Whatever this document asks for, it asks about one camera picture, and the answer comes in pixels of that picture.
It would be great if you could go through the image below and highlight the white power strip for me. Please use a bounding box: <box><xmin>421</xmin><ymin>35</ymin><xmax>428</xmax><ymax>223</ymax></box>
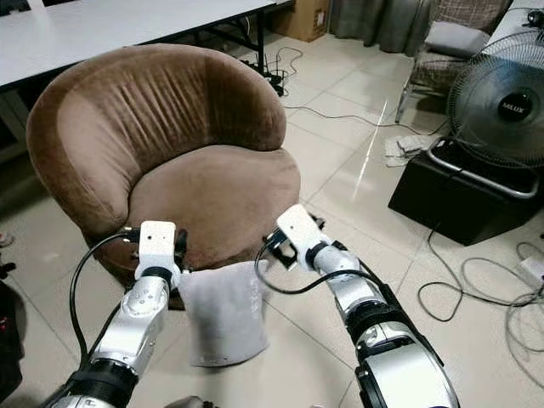
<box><xmin>518</xmin><ymin>254</ymin><xmax>544</xmax><ymax>286</ymax></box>

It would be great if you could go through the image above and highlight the grey seat cushion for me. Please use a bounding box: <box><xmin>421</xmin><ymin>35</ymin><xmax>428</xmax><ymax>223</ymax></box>
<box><xmin>424</xmin><ymin>20</ymin><xmax>493</xmax><ymax>60</ymax></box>

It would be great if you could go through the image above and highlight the plaid fabric chair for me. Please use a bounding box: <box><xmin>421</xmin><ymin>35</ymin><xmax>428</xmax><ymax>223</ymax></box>
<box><xmin>394</xmin><ymin>0</ymin><xmax>514</xmax><ymax>122</ymax></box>

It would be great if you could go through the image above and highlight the black floor fan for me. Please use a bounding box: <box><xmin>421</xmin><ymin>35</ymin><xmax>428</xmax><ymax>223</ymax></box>
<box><xmin>427</xmin><ymin>29</ymin><xmax>544</xmax><ymax>200</ymax></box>

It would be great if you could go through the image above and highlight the long white table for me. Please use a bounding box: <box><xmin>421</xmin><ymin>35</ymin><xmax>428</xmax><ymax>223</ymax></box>
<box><xmin>0</xmin><ymin>0</ymin><xmax>295</xmax><ymax>91</ymax></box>

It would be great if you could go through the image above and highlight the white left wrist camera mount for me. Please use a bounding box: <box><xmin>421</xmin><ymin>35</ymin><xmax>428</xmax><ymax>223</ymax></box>
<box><xmin>139</xmin><ymin>220</ymin><xmax>180</xmax><ymax>269</ymax></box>

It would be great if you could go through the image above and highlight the grey curtain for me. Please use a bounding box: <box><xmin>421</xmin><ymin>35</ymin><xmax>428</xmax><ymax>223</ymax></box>
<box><xmin>329</xmin><ymin>0</ymin><xmax>435</xmax><ymax>54</ymax></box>

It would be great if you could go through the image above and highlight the brown velvet armchair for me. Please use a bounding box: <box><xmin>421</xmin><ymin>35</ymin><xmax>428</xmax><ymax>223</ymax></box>
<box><xmin>26</xmin><ymin>44</ymin><xmax>302</xmax><ymax>300</ymax></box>

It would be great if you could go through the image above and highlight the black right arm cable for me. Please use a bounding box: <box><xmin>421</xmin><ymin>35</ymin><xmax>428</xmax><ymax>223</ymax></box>
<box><xmin>253</xmin><ymin>241</ymin><xmax>379</xmax><ymax>297</ymax></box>

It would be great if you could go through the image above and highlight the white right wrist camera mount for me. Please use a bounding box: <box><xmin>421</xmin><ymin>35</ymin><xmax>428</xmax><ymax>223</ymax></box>
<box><xmin>275</xmin><ymin>203</ymin><xmax>325</xmax><ymax>260</ymax></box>

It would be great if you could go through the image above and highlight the crumpled white cloth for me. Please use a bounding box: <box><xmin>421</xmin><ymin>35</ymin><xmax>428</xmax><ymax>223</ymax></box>
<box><xmin>383</xmin><ymin>133</ymin><xmax>435</xmax><ymax>167</ymax></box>

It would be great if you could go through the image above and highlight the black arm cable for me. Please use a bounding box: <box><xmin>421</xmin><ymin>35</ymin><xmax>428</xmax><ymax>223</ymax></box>
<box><xmin>69</xmin><ymin>230</ymin><xmax>142</xmax><ymax>362</ymax></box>
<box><xmin>253</xmin><ymin>241</ymin><xmax>379</xmax><ymax>297</ymax></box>

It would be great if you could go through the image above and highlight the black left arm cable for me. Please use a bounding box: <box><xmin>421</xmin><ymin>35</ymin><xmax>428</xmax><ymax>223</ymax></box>
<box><xmin>69</xmin><ymin>230</ymin><xmax>142</xmax><ymax>362</ymax></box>

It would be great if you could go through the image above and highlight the looped black floor cable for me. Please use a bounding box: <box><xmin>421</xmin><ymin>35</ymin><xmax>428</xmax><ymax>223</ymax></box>
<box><xmin>416</xmin><ymin>223</ymin><xmax>544</xmax><ymax>366</ymax></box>

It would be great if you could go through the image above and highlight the black bag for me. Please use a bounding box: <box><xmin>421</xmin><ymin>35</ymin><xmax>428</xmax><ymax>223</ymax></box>
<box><xmin>0</xmin><ymin>262</ymin><xmax>25</xmax><ymax>402</ymax></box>

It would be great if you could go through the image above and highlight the thin black floor cable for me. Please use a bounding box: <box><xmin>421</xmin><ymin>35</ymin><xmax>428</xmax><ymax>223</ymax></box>
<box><xmin>282</xmin><ymin>105</ymin><xmax>450</xmax><ymax>137</ymax></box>

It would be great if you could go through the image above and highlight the brown cardboard box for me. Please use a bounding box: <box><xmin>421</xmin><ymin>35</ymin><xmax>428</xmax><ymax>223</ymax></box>
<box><xmin>292</xmin><ymin>0</ymin><xmax>331</xmax><ymax>43</ymax></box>

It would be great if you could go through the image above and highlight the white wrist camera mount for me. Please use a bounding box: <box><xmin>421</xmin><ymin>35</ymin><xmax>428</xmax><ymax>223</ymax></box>
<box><xmin>275</xmin><ymin>203</ymin><xmax>325</xmax><ymax>260</ymax></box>
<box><xmin>139</xmin><ymin>220</ymin><xmax>180</xmax><ymax>269</ymax></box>

